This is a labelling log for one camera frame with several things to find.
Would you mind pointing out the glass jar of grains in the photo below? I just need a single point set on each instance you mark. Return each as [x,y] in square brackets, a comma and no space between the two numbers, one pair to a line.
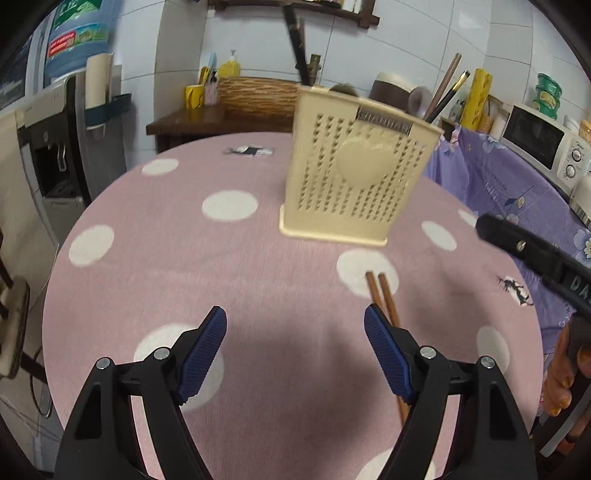
[491,120]

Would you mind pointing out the dark blue cup holder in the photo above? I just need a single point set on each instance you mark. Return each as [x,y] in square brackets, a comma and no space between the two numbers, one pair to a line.
[115,108]

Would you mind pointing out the cream plastic utensil holder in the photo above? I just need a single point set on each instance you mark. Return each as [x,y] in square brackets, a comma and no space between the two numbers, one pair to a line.
[351,184]

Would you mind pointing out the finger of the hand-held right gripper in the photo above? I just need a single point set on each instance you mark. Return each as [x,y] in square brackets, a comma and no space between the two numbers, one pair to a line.
[512,240]

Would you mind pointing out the blue toothbrush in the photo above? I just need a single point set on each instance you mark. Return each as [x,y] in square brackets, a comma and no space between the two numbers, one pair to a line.
[211,64]

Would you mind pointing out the blue water jug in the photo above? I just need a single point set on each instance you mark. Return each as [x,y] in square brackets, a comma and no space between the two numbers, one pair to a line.
[78,41]

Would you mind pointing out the stack of green cups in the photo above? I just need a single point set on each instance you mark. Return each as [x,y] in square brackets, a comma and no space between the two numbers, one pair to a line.
[548,97]

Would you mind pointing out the window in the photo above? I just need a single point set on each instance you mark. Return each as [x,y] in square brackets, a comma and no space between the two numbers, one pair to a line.
[18,69]

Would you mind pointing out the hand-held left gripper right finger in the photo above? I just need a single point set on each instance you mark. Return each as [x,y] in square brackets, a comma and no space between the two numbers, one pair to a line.
[388,355]

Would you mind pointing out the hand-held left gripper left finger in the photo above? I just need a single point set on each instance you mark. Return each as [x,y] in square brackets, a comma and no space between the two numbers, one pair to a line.
[203,350]

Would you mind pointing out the dark wooden vanity table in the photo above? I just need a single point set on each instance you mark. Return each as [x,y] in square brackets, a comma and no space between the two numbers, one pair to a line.
[194,122]

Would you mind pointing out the person's right hand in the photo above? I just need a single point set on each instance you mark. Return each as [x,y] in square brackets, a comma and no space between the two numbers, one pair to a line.
[558,378]

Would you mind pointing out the wooden chair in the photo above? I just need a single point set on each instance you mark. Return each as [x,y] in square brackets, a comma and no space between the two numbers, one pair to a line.
[14,323]

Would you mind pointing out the pink patterned cup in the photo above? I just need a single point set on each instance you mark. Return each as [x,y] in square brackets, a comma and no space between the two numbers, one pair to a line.
[211,94]

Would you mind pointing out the black gold chopstick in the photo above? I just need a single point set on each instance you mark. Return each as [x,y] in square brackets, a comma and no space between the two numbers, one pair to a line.
[455,94]

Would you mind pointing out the purple floral cloth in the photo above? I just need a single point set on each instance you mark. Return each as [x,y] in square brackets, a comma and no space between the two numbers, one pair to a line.
[508,184]

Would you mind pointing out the brown and cream rice cooker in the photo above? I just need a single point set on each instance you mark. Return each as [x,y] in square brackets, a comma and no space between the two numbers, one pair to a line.
[388,92]

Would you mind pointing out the yellow soap dispenser bottle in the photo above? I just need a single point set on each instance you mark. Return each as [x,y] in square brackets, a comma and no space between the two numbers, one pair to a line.
[229,68]

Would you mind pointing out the wooden framed mirror shelf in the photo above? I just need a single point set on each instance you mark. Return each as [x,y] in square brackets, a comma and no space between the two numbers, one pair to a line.
[351,14]

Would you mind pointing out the woven pattern basin sink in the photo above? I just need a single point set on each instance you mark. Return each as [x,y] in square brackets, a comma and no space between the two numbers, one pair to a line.
[254,97]

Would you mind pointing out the white jar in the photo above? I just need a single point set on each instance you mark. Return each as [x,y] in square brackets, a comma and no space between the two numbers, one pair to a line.
[571,124]

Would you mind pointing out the yellow wrap roll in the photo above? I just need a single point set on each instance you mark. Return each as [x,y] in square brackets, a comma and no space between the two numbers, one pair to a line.
[475,99]

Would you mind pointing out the yellow cup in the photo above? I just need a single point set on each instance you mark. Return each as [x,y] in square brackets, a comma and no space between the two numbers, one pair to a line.
[194,97]

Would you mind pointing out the white microwave oven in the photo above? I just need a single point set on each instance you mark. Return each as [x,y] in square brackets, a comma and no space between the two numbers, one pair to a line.
[535,138]

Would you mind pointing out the dark brown wooden chopstick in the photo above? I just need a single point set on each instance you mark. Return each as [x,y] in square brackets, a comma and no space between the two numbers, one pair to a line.
[298,46]

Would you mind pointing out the bamboo style brass faucet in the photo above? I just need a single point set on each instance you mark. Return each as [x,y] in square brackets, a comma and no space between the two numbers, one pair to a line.
[314,69]

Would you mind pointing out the white paper cup tube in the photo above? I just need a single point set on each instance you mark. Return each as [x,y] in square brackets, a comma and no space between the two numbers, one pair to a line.
[99,78]

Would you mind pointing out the grey water dispenser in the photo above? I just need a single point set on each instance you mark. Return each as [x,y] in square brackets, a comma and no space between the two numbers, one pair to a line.
[51,152]

